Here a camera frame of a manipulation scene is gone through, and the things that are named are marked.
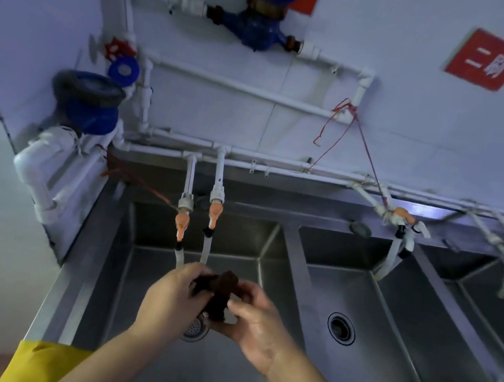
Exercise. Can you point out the person's right hand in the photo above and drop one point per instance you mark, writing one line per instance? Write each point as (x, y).
(260, 334)

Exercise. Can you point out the person's left hand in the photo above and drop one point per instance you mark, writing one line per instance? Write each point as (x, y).
(166, 300)

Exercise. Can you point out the person's left fingers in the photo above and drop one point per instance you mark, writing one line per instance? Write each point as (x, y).
(196, 274)

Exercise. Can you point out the person's right thumb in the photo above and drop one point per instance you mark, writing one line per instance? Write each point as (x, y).
(242, 309)

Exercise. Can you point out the dark brown cloth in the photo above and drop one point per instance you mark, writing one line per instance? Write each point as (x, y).
(222, 289)

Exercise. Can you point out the person's left forearm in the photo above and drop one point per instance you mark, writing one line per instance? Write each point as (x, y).
(108, 364)

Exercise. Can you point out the round perforated drain strainer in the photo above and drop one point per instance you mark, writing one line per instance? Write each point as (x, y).
(194, 329)

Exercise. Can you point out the round dark sink drain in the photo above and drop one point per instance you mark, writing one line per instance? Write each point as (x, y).
(341, 328)

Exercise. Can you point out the stainless steel triple sink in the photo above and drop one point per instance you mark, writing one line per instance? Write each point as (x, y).
(381, 305)

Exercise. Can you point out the round dark sink plug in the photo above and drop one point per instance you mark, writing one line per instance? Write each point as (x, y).
(361, 229)

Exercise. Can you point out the white horizontal double pipes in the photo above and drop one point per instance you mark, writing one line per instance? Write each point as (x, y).
(311, 169)

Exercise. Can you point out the yellow left sleeve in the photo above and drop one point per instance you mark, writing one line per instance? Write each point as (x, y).
(40, 364)

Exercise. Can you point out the thick white drain pipe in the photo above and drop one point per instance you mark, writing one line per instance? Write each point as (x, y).
(50, 160)

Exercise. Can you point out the white bent supply pipe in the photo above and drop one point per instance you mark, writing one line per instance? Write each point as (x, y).
(247, 89)

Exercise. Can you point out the large blue water meter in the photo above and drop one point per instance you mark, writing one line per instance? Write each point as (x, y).
(89, 102)

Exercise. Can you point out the red valve handwheel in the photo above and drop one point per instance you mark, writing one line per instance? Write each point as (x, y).
(118, 49)

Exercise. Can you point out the blue water meter brass fittings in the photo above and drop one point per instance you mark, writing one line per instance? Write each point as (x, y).
(259, 21)

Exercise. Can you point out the small red wall sign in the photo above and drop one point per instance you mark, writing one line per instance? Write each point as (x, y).
(488, 59)

